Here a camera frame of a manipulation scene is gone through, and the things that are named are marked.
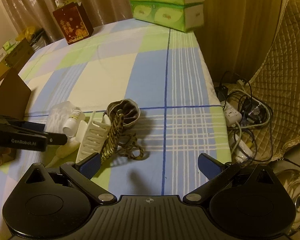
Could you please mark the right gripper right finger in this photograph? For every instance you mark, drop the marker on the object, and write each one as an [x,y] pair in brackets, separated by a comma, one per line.
[219,176]

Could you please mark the green tissue box stack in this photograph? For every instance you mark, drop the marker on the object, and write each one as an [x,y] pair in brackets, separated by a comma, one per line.
[181,15]

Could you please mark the white pill bottle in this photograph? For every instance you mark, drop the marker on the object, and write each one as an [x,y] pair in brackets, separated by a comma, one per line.
[71,125]

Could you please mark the brown cardboard box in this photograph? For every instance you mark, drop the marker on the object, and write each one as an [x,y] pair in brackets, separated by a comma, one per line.
[14,95]

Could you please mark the checked tablecloth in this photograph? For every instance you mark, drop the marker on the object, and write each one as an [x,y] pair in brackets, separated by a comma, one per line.
[164,72]

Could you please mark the brown paper bags pile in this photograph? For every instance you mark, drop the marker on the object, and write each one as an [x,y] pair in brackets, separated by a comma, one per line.
[17,51]

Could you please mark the red gift bag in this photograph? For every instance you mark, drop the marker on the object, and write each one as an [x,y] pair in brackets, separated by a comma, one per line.
[73,21]

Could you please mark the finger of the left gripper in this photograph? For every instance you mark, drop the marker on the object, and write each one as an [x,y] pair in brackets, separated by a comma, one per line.
[57,139]

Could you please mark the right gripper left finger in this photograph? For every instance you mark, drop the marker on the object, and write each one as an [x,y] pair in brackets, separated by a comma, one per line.
[80,175]

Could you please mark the quilted chair cushion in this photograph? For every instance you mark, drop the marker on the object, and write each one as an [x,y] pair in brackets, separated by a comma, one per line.
[277,83]

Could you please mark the clear floss pick box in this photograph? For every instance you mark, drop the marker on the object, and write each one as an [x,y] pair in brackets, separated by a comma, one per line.
[57,117]

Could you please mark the dark velvet scrunchie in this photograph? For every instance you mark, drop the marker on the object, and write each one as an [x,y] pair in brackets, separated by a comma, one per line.
[129,108]

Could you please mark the white curved device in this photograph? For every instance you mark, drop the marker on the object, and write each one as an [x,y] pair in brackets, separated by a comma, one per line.
[64,150]

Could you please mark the bronze metal hair clip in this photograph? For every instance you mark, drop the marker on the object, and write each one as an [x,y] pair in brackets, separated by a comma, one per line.
[120,143]

